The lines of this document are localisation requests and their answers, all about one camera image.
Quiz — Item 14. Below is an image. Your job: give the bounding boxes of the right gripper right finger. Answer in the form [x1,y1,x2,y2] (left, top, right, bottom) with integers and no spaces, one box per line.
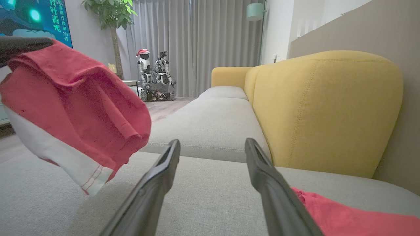
[244,137,324,236]

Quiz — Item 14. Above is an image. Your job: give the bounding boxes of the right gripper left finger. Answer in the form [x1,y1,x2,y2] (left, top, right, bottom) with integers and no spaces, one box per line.
[98,139,181,236]

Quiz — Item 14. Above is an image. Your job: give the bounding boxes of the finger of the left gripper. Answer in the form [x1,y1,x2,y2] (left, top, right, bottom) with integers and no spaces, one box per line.
[0,36,55,68]

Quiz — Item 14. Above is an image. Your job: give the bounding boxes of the red shorts white stripe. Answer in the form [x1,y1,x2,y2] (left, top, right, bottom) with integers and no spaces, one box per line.
[0,39,152,196]

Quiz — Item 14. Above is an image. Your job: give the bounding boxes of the red jersey number three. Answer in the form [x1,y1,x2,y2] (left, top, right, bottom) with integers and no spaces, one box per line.
[291,187,420,236]

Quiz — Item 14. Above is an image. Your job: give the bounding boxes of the blue poster with text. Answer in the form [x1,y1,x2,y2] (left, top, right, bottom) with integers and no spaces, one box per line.
[0,0,73,48]

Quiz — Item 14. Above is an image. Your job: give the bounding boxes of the green potted tree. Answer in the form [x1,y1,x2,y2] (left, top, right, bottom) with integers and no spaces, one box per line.
[81,0,138,80]

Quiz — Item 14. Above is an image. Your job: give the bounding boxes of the large sofa backrest cushion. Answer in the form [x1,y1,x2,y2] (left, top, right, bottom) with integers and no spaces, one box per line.
[244,50,404,179]

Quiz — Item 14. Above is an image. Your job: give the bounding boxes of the wheeled robot cart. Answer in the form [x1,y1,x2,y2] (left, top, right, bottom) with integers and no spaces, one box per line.
[140,81,177,102]

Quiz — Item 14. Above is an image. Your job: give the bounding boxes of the small dark side table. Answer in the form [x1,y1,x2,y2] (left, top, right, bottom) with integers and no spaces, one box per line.
[121,79,141,97]

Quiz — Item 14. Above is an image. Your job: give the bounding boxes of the white robot with santa hat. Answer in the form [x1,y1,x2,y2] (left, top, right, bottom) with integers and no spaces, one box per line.
[136,49,153,84]

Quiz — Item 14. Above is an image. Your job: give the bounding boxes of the small sofa backrest cushion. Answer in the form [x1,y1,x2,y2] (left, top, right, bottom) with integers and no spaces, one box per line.
[211,66,254,98]

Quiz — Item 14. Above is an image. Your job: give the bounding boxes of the white wheeled robot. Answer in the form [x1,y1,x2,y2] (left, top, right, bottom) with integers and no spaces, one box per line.
[152,50,177,86]

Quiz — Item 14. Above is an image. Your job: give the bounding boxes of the grey curtain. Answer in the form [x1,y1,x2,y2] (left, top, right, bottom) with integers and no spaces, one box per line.
[116,0,265,98]

